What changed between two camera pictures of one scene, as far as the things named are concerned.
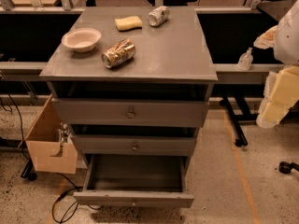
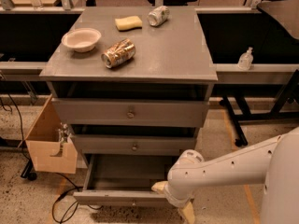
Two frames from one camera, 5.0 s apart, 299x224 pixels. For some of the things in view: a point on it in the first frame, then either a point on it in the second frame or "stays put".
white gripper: (288, 41) to (172, 197)
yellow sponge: (128, 23) stays put
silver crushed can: (158, 16) stays put
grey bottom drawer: (151, 180) stays put
